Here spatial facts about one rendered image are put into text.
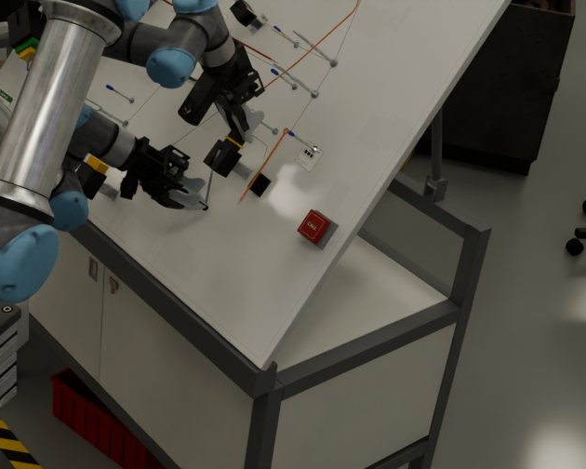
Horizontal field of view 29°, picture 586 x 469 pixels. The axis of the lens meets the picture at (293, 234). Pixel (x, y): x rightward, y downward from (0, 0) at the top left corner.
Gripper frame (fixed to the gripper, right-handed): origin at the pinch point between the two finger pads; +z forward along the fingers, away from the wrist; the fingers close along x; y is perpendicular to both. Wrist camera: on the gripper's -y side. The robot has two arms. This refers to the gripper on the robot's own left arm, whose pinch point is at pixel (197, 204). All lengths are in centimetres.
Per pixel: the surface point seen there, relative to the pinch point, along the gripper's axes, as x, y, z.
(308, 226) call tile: -8.8, 23.8, 9.7
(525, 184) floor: 163, -83, 215
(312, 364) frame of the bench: -23.9, 6.0, 31.0
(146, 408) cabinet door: -24, -45, 27
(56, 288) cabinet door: 5, -67, 8
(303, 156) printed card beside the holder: 7.9, 20.9, 8.2
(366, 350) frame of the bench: -17.0, 10.1, 41.9
